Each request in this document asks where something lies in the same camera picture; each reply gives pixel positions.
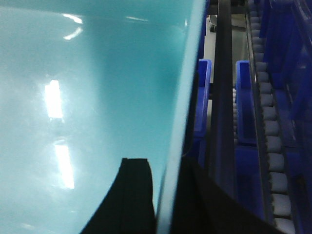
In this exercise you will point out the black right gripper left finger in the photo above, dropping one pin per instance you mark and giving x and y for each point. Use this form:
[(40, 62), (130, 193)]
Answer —
[(128, 206)]

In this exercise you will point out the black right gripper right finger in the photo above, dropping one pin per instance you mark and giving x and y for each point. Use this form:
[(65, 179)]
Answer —
[(201, 207)]

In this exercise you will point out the teal plastic bin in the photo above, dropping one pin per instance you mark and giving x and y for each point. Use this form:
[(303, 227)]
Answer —
[(84, 84)]

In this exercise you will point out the white roller track right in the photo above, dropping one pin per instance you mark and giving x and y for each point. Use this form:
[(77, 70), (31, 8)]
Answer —
[(272, 161)]

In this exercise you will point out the dark flat guide rail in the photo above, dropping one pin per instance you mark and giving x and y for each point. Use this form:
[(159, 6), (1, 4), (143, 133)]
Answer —
[(221, 158)]

